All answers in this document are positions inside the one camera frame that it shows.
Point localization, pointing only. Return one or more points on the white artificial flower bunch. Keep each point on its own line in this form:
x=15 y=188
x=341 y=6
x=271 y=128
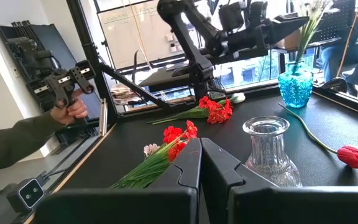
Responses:
x=304 y=39
x=151 y=149

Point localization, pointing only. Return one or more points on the brown cardboard box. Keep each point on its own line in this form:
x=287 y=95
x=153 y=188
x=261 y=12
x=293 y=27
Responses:
x=292 y=40

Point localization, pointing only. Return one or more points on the person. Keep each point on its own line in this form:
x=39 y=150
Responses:
x=331 y=59

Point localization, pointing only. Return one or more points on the small black depth camera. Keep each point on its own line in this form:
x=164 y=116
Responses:
x=30 y=193

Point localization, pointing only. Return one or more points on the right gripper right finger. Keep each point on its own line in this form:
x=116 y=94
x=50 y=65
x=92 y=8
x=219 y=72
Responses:
x=259 y=205

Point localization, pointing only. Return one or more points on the white artificial tulip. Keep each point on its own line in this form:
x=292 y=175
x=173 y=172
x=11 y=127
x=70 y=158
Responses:
x=238 y=97

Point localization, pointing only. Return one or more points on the black perforated panel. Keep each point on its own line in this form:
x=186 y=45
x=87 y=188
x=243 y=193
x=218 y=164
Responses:
x=337 y=25

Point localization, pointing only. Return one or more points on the black table mat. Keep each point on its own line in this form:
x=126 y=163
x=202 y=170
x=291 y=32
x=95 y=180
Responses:
x=291 y=137

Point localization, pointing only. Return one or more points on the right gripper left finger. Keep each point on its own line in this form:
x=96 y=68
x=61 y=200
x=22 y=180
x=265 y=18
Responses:
x=166 y=203

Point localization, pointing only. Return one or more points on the black vertical frame post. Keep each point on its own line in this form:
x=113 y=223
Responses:
x=87 y=46

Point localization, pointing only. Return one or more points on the red artificial tulip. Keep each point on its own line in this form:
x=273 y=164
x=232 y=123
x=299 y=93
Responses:
x=354 y=157

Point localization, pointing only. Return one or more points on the blue glass vase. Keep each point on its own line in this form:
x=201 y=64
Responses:
x=295 y=87

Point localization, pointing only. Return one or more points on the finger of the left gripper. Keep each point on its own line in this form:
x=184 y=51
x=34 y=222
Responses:
x=291 y=19
x=286 y=32

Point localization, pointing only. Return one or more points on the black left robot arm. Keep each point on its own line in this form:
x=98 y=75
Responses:
x=182 y=34

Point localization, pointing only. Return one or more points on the person's hand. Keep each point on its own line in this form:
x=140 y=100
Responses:
x=71 y=110

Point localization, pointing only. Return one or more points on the red artificial flower bunch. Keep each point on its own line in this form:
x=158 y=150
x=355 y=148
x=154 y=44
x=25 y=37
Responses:
x=217 y=113
x=171 y=133

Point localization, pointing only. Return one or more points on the silver metal bracket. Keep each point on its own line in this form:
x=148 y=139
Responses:
x=103 y=118

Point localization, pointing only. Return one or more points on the whiteboard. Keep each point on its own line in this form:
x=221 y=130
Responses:
x=126 y=34

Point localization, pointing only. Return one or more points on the clear glass vase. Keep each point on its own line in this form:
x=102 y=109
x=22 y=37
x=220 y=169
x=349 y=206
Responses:
x=267 y=155

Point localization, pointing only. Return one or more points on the black diagonal frame strut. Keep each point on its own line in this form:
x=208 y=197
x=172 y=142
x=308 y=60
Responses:
x=135 y=88

